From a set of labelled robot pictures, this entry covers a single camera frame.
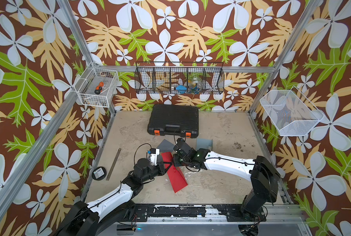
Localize black round tape measure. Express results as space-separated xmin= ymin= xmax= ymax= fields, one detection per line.
xmin=92 ymin=167 xmax=107 ymax=181

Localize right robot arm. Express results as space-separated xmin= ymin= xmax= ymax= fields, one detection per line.
xmin=173 ymin=138 xmax=281 ymax=222

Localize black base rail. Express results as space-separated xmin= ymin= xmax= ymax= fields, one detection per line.
xmin=107 ymin=203 xmax=267 ymax=223

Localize black tool case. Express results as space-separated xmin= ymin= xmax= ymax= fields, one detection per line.
xmin=147 ymin=104 xmax=199 ymax=138

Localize black wire basket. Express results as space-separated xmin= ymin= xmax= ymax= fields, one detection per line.
xmin=132 ymin=62 xmax=225 ymax=95

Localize light blue envelope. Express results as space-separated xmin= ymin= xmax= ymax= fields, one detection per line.
xmin=196 ymin=138 xmax=213 ymax=150

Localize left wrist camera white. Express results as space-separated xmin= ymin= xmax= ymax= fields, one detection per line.
xmin=148 ymin=148 xmax=160 ymax=166

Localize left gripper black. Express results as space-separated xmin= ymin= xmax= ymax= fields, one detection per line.
xmin=140 ymin=160 xmax=171 ymax=183

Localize clear jar in basket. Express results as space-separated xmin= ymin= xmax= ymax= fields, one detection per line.
xmin=188 ymin=76 xmax=202 ymax=94

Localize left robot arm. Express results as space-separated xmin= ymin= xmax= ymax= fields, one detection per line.
xmin=53 ymin=158 xmax=173 ymax=236

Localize white wire basket left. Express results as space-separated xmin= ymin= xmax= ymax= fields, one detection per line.
xmin=75 ymin=63 xmax=119 ymax=108

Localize red envelope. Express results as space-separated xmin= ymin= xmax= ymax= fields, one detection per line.
xmin=161 ymin=152 xmax=188 ymax=193

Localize grey envelope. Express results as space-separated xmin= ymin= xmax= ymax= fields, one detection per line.
xmin=156 ymin=139 xmax=175 ymax=153

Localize white mesh basket right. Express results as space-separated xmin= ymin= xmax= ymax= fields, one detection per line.
xmin=260 ymin=86 xmax=324 ymax=137

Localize metal ruler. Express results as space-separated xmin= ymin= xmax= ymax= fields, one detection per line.
xmin=106 ymin=148 xmax=121 ymax=181

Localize blue object in basket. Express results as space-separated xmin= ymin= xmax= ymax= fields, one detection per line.
xmin=175 ymin=85 xmax=187 ymax=94

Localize orange black screwdriver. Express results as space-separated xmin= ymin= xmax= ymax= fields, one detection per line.
xmin=95 ymin=82 xmax=104 ymax=95

